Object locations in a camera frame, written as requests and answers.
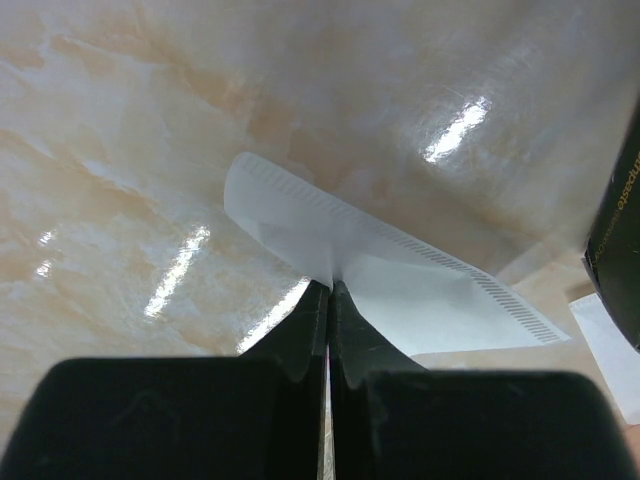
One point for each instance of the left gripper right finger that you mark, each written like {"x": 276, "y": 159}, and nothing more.
{"x": 377, "y": 397}

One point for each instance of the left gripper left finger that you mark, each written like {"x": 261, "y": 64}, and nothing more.
{"x": 280, "y": 396}

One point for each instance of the white coffee filter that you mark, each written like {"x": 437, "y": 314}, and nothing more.
{"x": 420, "y": 298}
{"x": 617, "y": 360}

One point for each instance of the white flat coffee filter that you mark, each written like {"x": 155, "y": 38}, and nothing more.
{"x": 617, "y": 360}

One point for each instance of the black toothpaste box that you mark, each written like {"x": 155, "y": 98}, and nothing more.
{"x": 612, "y": 250}

